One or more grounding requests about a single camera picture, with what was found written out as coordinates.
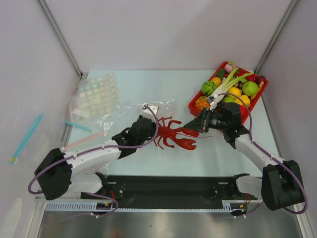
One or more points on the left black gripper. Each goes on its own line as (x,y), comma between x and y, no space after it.
(153,125)

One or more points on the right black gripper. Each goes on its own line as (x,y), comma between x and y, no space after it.
(204,123)

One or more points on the red dotted zip bag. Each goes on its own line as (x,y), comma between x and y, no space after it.
(163,106)

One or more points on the red toy lobster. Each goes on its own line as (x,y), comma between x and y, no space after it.
(182,137)

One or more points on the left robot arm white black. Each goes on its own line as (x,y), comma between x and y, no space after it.
(59,172)

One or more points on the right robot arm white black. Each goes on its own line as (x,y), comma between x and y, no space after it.
(281,185)

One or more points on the blue zipper clear bag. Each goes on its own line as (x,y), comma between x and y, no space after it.
(97,124)

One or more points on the orange toy pineapple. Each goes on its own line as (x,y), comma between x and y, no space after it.
(201,103)

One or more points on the purple toy grapes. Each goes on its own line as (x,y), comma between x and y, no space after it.
(221,108)

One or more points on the light green toy pear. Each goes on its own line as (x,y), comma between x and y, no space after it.
(228,99)

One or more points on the orange toy fruit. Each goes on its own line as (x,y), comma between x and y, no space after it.
(217,81)

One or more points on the red toy pepper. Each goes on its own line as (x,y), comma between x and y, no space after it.
(244,112)

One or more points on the yellow toy lemon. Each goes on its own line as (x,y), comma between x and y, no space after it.
(234,92)

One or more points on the yellow toy bell pepper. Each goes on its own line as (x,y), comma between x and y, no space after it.
(243,100)

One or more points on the white green toy celery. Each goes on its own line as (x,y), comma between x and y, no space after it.
(229,82)

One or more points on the green toy apple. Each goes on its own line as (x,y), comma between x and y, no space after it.
(250,88)

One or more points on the pink toy radish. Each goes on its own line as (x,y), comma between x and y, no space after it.
(229,67)

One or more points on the dark red toy plum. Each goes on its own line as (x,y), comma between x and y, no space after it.
(260,79)

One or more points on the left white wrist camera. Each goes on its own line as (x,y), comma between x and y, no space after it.
(150,111)

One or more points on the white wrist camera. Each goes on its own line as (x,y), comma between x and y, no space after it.
(150,111)
(213,100)

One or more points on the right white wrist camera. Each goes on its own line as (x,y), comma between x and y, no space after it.
(213,100)

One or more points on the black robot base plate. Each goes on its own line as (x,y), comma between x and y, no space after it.
(146,192)

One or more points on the grey slotted cable duct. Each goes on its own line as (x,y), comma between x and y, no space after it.
(75,206)

